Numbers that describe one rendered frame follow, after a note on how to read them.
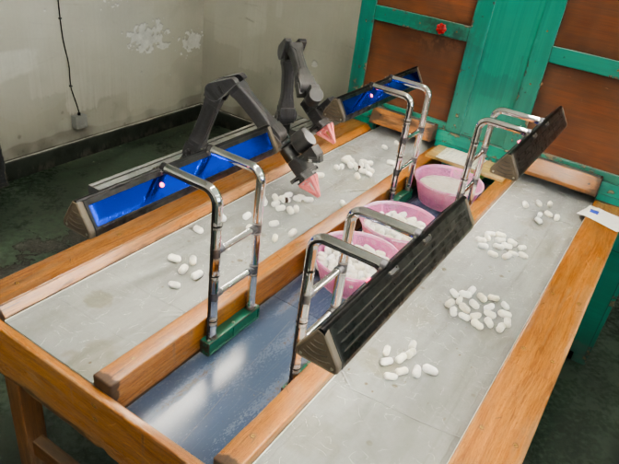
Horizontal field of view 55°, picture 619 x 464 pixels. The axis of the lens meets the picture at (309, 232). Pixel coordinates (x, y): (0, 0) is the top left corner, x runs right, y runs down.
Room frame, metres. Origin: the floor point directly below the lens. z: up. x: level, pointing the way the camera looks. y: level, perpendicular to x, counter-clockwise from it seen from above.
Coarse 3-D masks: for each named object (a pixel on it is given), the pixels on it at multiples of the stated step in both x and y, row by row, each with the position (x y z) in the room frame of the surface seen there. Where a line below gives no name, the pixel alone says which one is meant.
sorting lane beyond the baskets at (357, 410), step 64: (512, 192) 2.12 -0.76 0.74; (448, 256) 1.57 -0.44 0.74; (512, 256) 1.63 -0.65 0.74; (448, 320) 1.25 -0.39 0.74; (512, 320) 1.29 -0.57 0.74; (384, 384) 0.98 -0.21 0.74; (448, 384) 1.01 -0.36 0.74; (320, 448) 0.79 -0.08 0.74; (384, 448) 0.81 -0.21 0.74; (448, 448) 0.83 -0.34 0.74
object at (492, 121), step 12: (504, 108) 1.93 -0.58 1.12; (480, 120) 1.81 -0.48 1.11; (492, 120) 1.79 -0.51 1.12; (528, 120) 1.89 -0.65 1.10; (540, 120) 1.87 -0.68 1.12; (480, 132) 1.81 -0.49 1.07; (492, 132) 1.94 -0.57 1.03; (516, 132) 1.75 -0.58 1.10; (528, 132) 1.74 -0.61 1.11; (468, 156) 1.81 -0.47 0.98; (480, 156) 1.94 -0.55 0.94; (468, 168) 1.81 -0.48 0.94; (480, 168) 1.94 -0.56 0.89; (468, 192) 1.95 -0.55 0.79
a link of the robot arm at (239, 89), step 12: (216, 84) 1.92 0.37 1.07; (228, 84) 1.91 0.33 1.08; (240, 84) 1.93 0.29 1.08; (216, 96) 1.92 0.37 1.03; (240, 96) 1.92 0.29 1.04; (252, 96) 1.93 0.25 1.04; (252, 108) 1.91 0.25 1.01; (264, 108) 1.94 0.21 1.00; (252, 120) 1.91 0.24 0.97; (264, 120) 1.89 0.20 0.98; (276, 132) 1.88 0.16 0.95
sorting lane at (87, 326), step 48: (384, 144) 2.44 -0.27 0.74; (336, 192) 1.90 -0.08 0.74; (192, 240) 1.46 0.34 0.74; (240, 240) 1.50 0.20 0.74; (288, 240) 1.54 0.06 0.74; (96, 288) 1.18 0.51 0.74; (144, 288) 1.21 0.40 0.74; (192, 288) 1.23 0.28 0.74; (48, 336) 0.99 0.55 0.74; (96, 336) 1.01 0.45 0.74; (144, 336) 1.03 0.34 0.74
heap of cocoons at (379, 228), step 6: (396, 216) 1.78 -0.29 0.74; (402, 216) 1.78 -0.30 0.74; (366, 222) 1.71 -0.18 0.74; (372, 222) 1.75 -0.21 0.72; (408, 222) 1.76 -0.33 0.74; (414, 222) 1.76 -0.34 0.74; (420, 222) 1.77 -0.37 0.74; (372, 228) 1.67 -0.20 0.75; (378, 228) 1.69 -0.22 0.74; (384, 228) 1.69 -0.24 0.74; (420, 228) 1.72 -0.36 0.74; (384, 234) 1.68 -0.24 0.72; (390, 234) 1.68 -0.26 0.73; (396, 234) 1.66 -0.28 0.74; (402, 234) 1.68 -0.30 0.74; (408, 240) 1.63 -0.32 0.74
